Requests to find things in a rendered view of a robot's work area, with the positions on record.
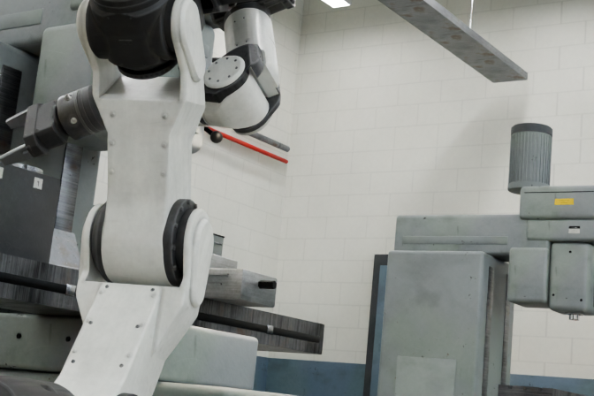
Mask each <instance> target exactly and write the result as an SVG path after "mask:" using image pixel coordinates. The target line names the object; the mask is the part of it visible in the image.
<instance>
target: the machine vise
mask: <svg viewBox="0 0 594 396"><path fill-rule="evenodd" d="M260 280H275V281H276V283H277V281H278V280H277V279H276V278H272V277H269V276H265V275H263V274H259V273H256V272H253V271H250V270H244V269H213V268H209V275H208V280H207V285H206V289H205V294H204V298H206V299H211V300H214V301H222V302H226V303H230V304H234V305H238V306H242V307H258V308H274V307H275V300H276V291H277V288H275V289H260V288H259V287H258V282H259V281H260Z"/></svg>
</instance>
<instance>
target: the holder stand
mask: <svg viewBox="0 0 594 396"><path fill-rule="evenodd" d="M60 183H61V179H57V178H53V177H51V176H47V175H44V174H43V170H42V169H40V168H37V167H34V166H31V165H27V164H9V165H4V164H3V163H2V162H1V161H0V253H2V254H7V255H14V256H17V257H22V258H26V259H30V260H34V261H38V262H42V263H50V251H51V245H52V239H53V232H54V226H55V220H56V214H57V202H58V196H59V189H60Z"/></svg>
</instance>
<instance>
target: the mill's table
mask: <svg viewBox="0 0 594 396"><path fill-rule="evenodd" d="M78 280H79V271H78V270H75V269H70V268H66V267H62V266H57V265H54V264H49V263H42V262H38V261H34V260H30V259H26V258H22V257H17V256H14V255H7V254H2V253H0V308H6V309H11V310H17V311H22V312H27V313H33V314H38V315H55V316H81V315H80V309H79V305H78V302H77V298H76V290H77V284H78ZM192 326H197V327H202V328H206V329H211V330H216V331H225V332H230V333H235V334H239V335H245V336H249V337H254V338H256V339H257V340H258V347H257V351H269V352H283V353H297V354H322V352H323V342H324V324H319V323H315V322H310V321H307V320H302V319H298V318H294V317H290V316H282V315H279V314H274V313H271V312H266V311H262V310H258V309H254V308H247V307H242V306H238V305H234V304H230V303H226V302H222V301H214V300H211V299H206V298H203V301H202V304H201V305H200V307H199V312H198V316H197V317H196V319H195V320H194V322H193V324H192Z"/></svg>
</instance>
